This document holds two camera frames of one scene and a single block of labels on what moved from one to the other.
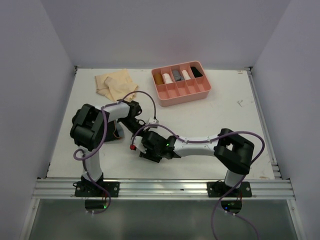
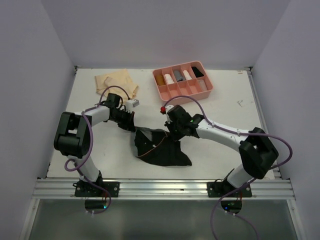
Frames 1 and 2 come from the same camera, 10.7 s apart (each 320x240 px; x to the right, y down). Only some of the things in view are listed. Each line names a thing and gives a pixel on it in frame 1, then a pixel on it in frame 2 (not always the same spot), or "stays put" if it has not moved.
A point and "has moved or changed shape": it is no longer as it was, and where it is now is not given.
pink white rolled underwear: x=185 y=75 stays put
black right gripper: x=147 y=155 to x=174 y=136
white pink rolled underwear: x=167 y=78 stays put
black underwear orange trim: x=112 y=134 has moved or changed shape
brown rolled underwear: x=158 y=79 stays put
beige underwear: x=116 y=85 stays put
